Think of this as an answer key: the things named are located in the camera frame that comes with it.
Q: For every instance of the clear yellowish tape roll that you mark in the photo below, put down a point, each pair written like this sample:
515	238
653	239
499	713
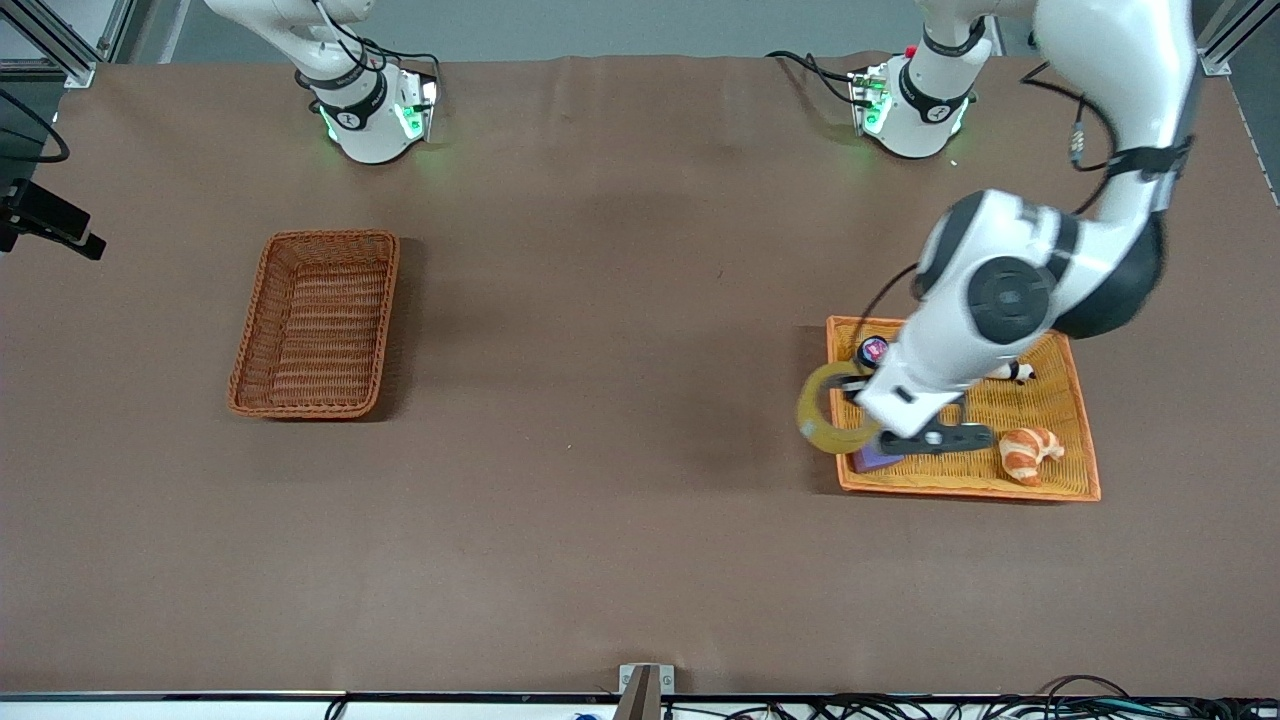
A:
812	420

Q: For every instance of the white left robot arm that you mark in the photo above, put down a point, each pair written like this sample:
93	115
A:
1010	300

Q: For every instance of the orange yellow wicker basket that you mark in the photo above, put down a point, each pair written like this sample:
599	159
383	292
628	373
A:
1060	440

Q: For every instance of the dark brown wicker basket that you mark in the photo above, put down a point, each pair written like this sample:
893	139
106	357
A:
320	330

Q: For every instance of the small bottle purple lid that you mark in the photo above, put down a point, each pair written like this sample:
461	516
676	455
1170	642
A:
873	350

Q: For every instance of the purple cube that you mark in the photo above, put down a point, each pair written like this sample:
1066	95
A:
870	462

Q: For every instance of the black white panda toy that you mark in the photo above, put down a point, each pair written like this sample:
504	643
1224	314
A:
1018	373

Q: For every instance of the toy croissant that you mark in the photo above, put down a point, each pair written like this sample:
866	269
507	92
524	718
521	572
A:
1025	455

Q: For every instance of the brown table cover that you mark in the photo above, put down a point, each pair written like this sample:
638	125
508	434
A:
600	300

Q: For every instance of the aluminium frame post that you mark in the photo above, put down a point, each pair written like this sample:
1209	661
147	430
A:
1225	40
60	40

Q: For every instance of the metal table edge bracket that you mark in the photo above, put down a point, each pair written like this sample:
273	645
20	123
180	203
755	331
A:
645	685

